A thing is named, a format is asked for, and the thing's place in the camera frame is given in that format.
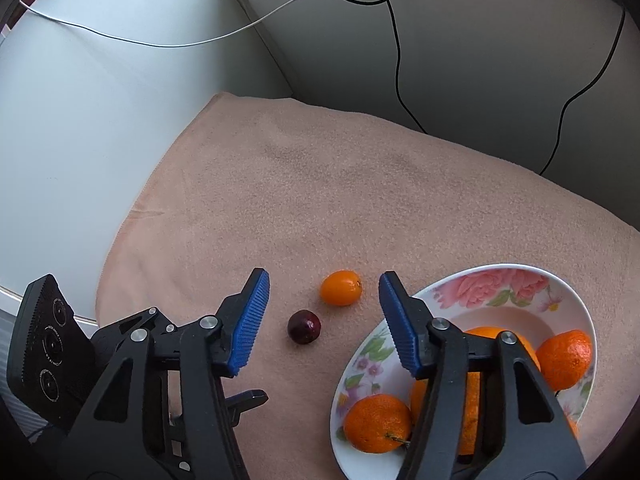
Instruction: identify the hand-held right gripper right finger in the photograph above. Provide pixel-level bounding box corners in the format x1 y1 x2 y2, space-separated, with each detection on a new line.
378 271 588 480

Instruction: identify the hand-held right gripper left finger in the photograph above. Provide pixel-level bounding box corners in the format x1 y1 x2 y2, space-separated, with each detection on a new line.
62 268 271 480

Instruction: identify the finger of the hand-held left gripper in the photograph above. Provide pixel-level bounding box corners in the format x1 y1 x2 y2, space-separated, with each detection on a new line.
90 307 177 361
224 389 269 427

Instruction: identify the dark red cherry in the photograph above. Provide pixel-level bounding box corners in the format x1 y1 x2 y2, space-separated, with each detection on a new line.
287 310 322 345

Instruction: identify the orange kumquat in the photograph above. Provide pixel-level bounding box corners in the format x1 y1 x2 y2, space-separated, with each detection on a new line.
320 270 365 307

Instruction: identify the white floral plate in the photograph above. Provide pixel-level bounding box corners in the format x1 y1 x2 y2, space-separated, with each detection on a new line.
330 262 599 478

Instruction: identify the small mandarin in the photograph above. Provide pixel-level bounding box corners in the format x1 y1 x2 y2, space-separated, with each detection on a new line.
344 394 414 454
536 330 594 391

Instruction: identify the beige pink towel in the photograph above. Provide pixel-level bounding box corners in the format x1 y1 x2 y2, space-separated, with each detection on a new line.
95 91 640 480

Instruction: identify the black cable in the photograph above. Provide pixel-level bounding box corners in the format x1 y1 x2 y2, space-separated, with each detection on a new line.
539 7 627 176
287 0 429 134

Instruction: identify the white cable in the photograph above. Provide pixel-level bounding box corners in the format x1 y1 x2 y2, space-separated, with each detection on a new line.
19 0 351 49

